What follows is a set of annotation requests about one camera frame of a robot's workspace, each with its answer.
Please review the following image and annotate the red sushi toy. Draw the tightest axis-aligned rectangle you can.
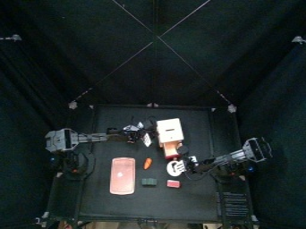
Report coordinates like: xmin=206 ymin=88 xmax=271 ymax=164
xmin=166 ymin=179 xmax=182 ymax=189

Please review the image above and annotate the orange salmon sushi toy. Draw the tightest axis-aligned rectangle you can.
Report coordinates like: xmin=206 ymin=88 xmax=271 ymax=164
xmin=142 ymin=157 xmax=154 ymax=171

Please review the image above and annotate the dark green sushi toy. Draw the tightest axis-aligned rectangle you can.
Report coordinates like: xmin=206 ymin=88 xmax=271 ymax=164
xmin=142 ymin=177 xmax=158 ymax=187

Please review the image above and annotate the white round toy plate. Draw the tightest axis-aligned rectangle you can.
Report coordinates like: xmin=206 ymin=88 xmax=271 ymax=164
xmin=165 ymin=160 xmax=186 ymax=177

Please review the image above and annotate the black round knob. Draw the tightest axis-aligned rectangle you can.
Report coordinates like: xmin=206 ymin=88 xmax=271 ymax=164
xmin=176 ymin=144 xmax=190 ymax=156

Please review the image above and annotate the light wooden toy appliance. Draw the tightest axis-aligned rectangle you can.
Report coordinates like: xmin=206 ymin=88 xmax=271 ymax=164
xmin=156 ymin=117 xmax=186 ymax=160

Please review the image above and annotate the pink rectangular tray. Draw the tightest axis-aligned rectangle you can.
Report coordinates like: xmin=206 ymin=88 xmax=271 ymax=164
xmin=109 ymin=157 xmax=138 ymax=196

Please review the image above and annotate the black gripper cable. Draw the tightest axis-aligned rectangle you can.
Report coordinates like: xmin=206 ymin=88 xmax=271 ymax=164
xmin=142 ymin=115 xmax=161 ymax=133

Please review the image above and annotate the thin white diagonal cord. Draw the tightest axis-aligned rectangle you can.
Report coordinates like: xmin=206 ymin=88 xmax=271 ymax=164
xmin=110 ymin=0 xmax=234 ymax=106
xmin=74 ymin=0 xmax=212 ymax=104

